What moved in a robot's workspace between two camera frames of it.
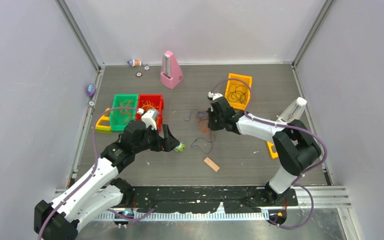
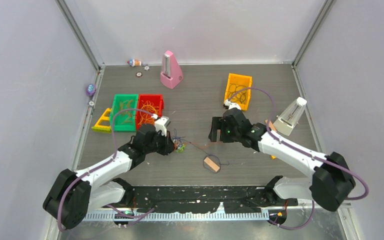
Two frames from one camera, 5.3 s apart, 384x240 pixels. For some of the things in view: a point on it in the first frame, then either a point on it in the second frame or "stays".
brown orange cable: [124, 108] stays
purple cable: [203, 115] -> [180, 139]
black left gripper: [166, 144] stays
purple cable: [237, 93] stays
